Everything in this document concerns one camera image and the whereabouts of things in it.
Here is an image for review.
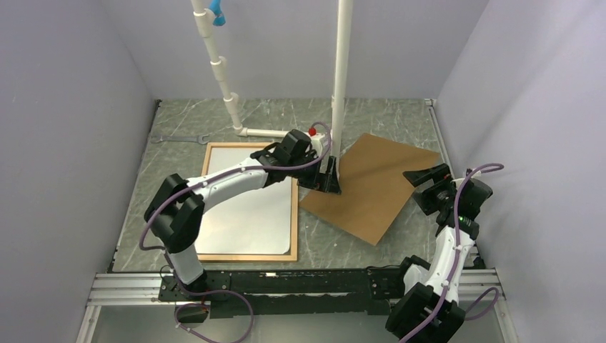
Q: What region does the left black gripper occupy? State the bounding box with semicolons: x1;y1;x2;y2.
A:
288;153;341;195

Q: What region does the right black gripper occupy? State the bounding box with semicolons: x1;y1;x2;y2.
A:
402;163;458;215

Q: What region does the brown backing board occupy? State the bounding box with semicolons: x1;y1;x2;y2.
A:
299;134;440;246

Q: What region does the wooden picture frame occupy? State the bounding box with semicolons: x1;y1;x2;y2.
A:
196;141;299;263

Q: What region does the glossy photo board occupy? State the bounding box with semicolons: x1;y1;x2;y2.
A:
188;144;297;261

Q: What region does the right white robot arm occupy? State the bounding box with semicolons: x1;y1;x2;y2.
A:
385;164;493;342

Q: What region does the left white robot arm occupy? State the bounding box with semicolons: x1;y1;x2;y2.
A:
139;122;341;300

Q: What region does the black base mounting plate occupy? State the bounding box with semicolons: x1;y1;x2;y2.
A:
157;267;439;319

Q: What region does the grey metal wrench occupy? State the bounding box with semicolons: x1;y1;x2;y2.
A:
149;134;210;145

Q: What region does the blue nozzle on pipe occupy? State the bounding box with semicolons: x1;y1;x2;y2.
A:
209;0;226;26

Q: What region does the white PVC pipe stand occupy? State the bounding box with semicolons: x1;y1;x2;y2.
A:
192;1;354;158

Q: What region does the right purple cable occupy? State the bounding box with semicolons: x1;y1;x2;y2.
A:
397;163;505;343

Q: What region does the purple cable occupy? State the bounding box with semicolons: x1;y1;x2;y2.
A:
138;121;333;343
397;163;505;343

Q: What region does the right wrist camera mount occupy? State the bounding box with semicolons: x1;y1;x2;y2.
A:
453;170;482;184

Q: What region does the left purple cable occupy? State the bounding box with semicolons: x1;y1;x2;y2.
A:
138;121;333;343

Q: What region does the aluminium rail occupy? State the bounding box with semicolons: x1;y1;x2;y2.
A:
76;269;519;342

